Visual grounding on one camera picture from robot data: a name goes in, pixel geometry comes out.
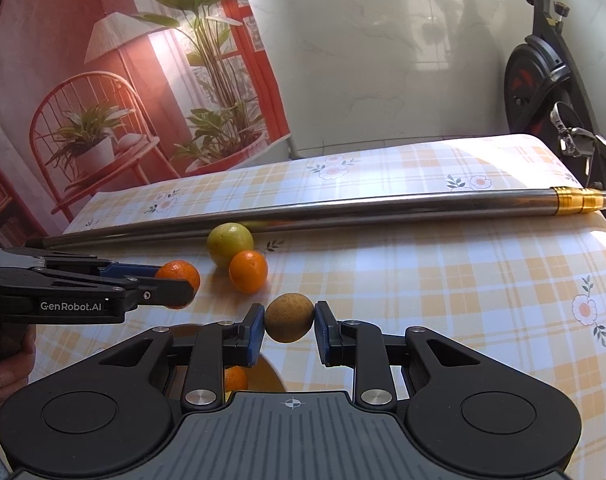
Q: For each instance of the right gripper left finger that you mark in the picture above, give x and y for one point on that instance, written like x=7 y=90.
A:
x=218 y=346

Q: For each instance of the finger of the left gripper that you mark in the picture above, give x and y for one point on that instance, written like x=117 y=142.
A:
x=153 y=293
x=86 y=264

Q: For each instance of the printed room backdrop cloth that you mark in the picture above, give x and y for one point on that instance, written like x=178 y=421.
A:
x=103 y=95

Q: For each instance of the brown kiwi fruit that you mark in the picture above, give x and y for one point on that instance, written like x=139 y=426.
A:
x=289 y=317

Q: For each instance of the green-yellow orange back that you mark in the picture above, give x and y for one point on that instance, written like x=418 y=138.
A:
x=226 y=241

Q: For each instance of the black exercise bike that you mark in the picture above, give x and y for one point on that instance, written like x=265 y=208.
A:
x=544 y=95

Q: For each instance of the steel pole with gold end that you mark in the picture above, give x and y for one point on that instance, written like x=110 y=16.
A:
x=327 y=214

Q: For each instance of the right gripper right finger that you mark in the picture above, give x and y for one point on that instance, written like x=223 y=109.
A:
x=360 y=346

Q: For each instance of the small orange tangerine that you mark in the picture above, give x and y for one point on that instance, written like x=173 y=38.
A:
x=235 y=379
x=188 y=277
x=248 y=271

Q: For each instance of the plaid floral tablecloth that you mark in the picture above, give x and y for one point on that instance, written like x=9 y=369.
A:
x=528 y=292

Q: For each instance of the person's left hand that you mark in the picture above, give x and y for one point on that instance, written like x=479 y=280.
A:
x=15 y=371

